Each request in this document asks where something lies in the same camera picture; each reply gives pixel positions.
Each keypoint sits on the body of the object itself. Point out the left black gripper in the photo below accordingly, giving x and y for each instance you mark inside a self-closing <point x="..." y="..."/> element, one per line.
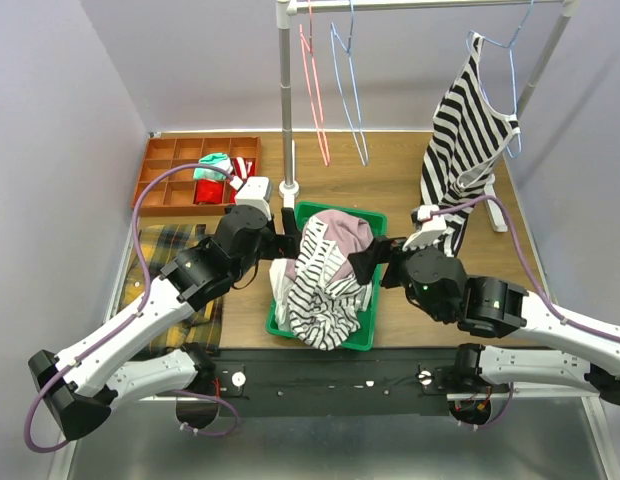
<point x="282" y="240"/>

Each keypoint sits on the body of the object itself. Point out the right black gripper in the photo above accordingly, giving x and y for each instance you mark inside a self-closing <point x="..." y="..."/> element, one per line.
<point x="384" y="249"/>

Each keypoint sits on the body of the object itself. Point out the thin-striped white tank top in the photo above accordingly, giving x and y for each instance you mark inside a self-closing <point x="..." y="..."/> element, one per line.
<point x="323" y="315"/>

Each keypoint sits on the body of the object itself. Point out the green plastic bin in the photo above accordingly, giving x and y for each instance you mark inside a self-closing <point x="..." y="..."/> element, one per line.
<point x="363" y="338"/>

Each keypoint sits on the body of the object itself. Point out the light blue wire hanger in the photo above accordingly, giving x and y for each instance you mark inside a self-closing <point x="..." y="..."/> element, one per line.
<point x="345" y="76"/>

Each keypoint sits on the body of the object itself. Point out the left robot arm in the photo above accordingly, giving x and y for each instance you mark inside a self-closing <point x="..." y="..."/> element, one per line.
<point x="83" y="384"/>

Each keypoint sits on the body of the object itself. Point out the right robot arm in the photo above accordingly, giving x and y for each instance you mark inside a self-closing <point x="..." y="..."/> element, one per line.
<point x="573" y="350"/>

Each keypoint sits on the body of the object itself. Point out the wide-striped hanging tank top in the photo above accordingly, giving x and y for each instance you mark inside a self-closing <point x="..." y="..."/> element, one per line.
<point x="469" y="135"/>

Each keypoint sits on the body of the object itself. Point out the blue hanger holding top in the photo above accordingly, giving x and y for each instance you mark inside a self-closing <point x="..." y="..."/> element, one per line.
<point x="506" y="49"/>

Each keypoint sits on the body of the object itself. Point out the white metal clothes rack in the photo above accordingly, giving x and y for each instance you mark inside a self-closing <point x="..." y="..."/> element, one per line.
<point x="289" y="187"/>

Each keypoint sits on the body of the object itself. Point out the pink garment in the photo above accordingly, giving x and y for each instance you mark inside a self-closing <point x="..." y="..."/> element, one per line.
<point x="350" y="234"/>

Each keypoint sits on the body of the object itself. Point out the red white sock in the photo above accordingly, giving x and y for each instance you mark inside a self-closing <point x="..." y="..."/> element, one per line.
<point x="241" y="171"/>

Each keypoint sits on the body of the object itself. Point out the white garment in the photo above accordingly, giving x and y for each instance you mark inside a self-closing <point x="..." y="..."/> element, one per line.
<point x="281" y="275"/>

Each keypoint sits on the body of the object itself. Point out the red cloth left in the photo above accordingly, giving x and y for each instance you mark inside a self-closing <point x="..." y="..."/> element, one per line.
<point x="209" y="192"/>

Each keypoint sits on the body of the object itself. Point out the green white sock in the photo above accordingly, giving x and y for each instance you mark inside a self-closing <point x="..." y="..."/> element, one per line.
<point x="214" y="167"/>

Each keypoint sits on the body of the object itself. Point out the orange compartment tray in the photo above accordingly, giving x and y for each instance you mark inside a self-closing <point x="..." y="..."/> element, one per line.
<point x="174" y="195"/>

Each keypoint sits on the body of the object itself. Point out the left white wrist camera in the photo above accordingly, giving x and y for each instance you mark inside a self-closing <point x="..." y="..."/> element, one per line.
<point x="256" y="192"/>

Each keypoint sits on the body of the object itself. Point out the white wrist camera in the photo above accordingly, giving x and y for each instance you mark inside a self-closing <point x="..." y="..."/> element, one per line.
<point x="256" y="192"/>
<point x="429" y="225"/>

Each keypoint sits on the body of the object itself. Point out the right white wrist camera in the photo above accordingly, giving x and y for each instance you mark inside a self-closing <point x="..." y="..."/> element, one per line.
<point x="429" y="225"/>

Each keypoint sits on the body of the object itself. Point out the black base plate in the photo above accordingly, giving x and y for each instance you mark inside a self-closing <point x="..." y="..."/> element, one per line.
<point x="296" y="382"/>

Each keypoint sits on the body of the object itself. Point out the pink wire hanger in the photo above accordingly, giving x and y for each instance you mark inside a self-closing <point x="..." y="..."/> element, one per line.
<point x="313" y="86"/>

